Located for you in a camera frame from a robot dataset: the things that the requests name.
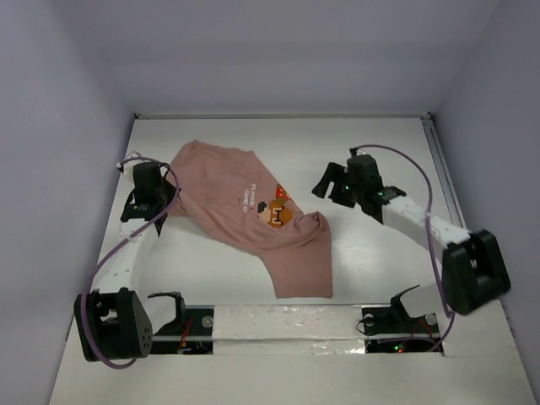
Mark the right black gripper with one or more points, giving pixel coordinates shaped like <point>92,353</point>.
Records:
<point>332,174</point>

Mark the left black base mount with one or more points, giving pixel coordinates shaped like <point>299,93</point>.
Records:
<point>178,328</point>

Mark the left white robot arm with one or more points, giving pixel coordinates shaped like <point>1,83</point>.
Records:
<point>115,326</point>

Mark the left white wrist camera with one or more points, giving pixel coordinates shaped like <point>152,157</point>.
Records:
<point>128,162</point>

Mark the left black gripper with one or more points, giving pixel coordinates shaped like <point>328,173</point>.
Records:
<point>170,189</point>

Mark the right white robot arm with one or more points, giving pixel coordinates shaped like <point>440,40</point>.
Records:
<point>469,270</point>

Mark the pink printed t shirt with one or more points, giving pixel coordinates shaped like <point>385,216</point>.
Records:
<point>235,199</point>

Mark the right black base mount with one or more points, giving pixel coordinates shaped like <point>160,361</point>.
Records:
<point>389,329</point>

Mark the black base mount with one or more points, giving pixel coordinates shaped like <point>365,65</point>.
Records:
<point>389,329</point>
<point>178,328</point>

